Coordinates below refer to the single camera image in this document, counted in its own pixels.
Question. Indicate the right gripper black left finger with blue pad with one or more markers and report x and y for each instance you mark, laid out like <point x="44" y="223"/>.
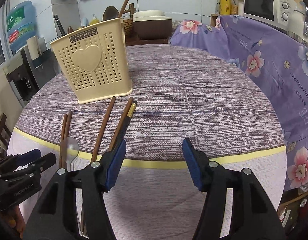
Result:
<point x="55" y="215"/>

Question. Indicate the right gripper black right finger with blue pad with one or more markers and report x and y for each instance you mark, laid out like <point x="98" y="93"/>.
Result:
<point x="253" y="215"/>

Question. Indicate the black chopstick gold band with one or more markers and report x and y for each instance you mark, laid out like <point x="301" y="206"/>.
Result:
<point x="126" y="122"/>

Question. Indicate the thin dark chopstick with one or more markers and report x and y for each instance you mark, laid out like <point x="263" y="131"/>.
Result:
<point x="59" y="25"/>

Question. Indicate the dark metal spoon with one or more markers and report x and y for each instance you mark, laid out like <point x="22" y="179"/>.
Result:
<point x="110" y="13"/>

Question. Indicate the left hand yellow nails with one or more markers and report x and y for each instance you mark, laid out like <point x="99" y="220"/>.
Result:
<point x="14" y="218"/>

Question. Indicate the water dispenser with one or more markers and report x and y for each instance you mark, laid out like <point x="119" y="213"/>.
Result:
<point x="27" y="76"/>

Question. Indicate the purple striped tablecloth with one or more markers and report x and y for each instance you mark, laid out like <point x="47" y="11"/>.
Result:
<point x="181" y="93"/>

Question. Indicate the cream plastic utensil holder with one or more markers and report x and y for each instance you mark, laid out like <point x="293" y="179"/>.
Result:
<point x="94" y="61"/>

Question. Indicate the purple floral cloth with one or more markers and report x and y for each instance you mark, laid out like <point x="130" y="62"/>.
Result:
<point x="276" y="63"/>

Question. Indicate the blue water jug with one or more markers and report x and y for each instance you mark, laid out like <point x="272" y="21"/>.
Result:
<point x="21" y="25"/>

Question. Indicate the yellow soap bottle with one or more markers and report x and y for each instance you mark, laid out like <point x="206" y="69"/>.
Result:
<point x="94" y="20"/>

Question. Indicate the white microwave oven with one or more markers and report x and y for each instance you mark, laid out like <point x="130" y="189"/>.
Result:
<point x="276" y="13"/>

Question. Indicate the brown white rice cooker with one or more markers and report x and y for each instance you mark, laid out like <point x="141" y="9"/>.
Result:
<point x="152" y="25"/>

